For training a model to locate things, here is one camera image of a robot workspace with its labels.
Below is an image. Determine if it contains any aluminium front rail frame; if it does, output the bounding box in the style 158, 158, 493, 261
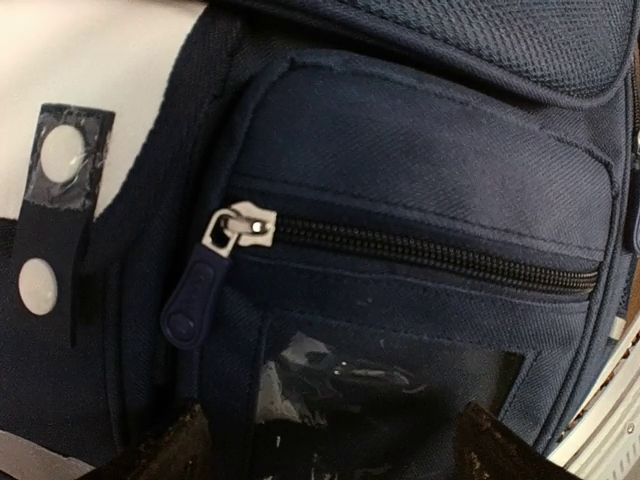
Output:
547, 318, 639, 480

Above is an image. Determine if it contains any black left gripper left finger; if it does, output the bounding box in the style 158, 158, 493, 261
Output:
89, 403, 213, 480

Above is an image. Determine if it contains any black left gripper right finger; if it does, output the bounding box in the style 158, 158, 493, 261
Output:
453, 402, 577, 480

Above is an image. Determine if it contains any navy blue student backpack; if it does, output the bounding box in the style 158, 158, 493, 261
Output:
1, 1, 639, 479

